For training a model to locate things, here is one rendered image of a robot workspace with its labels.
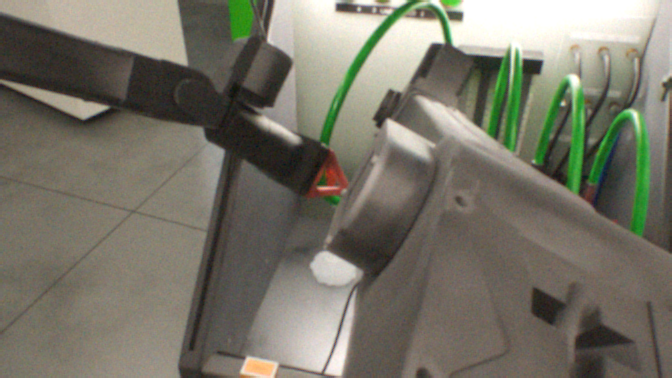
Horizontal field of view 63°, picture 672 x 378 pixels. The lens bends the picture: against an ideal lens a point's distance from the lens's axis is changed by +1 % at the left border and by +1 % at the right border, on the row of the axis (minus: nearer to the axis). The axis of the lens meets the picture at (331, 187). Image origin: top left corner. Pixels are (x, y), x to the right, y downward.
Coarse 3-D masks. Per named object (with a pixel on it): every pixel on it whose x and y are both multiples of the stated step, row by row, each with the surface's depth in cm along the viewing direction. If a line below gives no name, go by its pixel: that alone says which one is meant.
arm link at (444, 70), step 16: (432, 48) 60; (448, 48) 57; (432, 64) 58; (448, 64) 57; (464, 64) 57; (416, 80) 57; (432, 80) 57; (448, 80) 57; (464, 80) 59; (384, 96) 53; (400, 96) 52; (448, 96) 57; (384, 112) 52
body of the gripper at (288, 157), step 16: (272, 128) 63; (272, 144) 62; (288, 144) 64; (304, 144) 66; (320, 144) 64; (256, 160) 63; (272, 160) 63; (288, 160) 64; (304, 160) 65; (320, 160) 64; (272, 176) 68; (288, 176) 66; (304, 176) 64; (304, 192) 64
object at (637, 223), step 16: (624, 112) 75; (640, 128) 69; (608, 144) 82; (640, 144) 67; (640, 160) 67; (592, 176) 86; (640, 176) 66; (592, 192) 87; (640, 192) 65; (640, 208) 65; (640, 224) 65
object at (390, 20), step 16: (416, 0) 75; (432, 0) 78; (400, 16) 72; (384, 32) 70; (448, 32) 86; (368, 48) 69; (352, 64) 68; (352, 80) 68; (336, 96) 68; (336, 112) 68
